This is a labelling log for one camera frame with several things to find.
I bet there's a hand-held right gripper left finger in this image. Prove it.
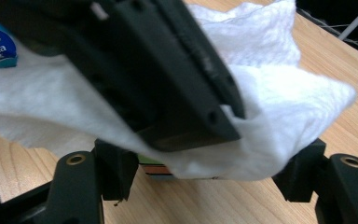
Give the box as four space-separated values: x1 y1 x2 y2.
45 138 140 224

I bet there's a white wet wipe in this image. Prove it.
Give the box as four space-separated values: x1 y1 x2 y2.
0 0 357 182

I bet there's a colourful puzzle cube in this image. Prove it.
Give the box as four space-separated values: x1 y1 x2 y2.
138 154 222 182

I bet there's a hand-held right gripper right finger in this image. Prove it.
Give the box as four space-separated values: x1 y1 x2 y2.
271 138 358 224

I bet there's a white desk frame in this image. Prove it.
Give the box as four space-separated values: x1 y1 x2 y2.
337 0 358 41

